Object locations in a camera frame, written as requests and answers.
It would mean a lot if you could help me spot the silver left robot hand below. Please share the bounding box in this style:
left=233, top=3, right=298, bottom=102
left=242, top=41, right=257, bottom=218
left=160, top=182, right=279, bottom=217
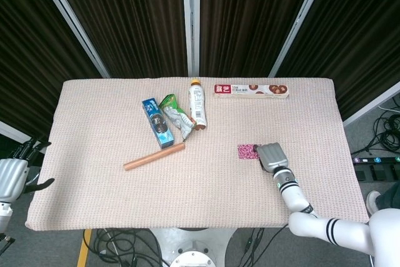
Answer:
left=0, top=137, right=56, bottom=203

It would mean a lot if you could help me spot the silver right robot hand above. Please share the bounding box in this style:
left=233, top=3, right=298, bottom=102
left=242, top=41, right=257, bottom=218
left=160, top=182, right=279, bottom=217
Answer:
left=252, top=142, right=291, bottom=174

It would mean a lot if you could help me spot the pink patterned packet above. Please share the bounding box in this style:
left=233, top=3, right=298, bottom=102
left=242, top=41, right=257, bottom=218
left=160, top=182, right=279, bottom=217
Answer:
left=236, top=143, right=260, bottom=160

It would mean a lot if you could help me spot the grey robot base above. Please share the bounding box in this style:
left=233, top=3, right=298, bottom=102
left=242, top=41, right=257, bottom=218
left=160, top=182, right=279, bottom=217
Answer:
left=149, top=228, right=236, bottom=267

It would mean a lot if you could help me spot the long red white box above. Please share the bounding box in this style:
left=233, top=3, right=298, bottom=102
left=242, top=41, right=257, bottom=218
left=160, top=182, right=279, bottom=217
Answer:
left=213, top=84, right=290, bottom=99

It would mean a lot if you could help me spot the white bottle yellow cap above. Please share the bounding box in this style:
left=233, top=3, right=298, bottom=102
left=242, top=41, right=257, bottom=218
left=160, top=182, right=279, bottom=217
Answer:
left=187, top=78, right=208, bottom=131

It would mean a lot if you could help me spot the pink woven tablecloth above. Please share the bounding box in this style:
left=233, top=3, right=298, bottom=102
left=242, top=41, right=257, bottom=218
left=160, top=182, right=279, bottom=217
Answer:
left=24, top=76, right=369, bottom=232

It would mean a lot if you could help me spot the yellow floor tape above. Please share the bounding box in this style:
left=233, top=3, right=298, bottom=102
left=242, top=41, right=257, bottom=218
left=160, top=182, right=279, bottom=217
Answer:
left=76, top=228, right=93, bottom=267

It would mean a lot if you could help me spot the green silver snack bag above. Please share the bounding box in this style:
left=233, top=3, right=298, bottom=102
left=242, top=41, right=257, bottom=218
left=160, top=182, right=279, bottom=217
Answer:
left=158, top=93, right=196, bottom=141

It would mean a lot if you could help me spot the grey shoe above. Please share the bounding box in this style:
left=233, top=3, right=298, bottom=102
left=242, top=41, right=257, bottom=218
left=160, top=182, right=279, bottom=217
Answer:
left=366, top=190, right=381, bottom=215

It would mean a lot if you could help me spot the blue cookie box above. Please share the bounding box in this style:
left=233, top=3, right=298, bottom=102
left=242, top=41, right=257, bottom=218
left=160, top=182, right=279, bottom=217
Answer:
left=141, top=98, right=175, bottom=150

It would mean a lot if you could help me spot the dark curtain panel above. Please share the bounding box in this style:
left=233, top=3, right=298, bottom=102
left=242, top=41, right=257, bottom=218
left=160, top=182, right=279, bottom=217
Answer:
left=199, top=0, right=320, bottom=78
left=48, top=0, right=188, bottom=79
left=0, top=0, right=104, bottom=143
left=274, top=0, right=400, bottom=121

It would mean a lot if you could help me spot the wooden rolling pin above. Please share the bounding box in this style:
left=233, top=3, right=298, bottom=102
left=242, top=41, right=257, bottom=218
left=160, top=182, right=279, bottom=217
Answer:
left=122, top=142, right=186, bottom=172

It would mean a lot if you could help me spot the white frame post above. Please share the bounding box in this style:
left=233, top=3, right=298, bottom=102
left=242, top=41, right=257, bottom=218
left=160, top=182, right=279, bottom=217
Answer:
left=31, top=0, right=111, bottom=79
left=0, top=121, right=35, bottom=144
left=342, top=81, right=400, bottom=128
left=267, top=0, right=333, bottom=78
left=182, top=0, right=201, bottom=78

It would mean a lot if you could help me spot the black cable with inline switch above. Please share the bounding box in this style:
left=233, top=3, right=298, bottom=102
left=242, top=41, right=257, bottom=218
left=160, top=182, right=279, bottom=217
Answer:
left=242, top=228, right=266, bottom=267

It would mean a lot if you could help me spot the black tangled cable bundle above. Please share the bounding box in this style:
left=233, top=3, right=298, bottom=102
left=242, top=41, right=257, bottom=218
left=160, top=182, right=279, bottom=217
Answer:
left=349, top=96, right=400, bottom=155

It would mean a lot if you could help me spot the black floor cable bundle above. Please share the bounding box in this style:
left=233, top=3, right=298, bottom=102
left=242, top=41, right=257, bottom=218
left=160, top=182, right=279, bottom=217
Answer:
left=83, top=228, right=169, bottom=267

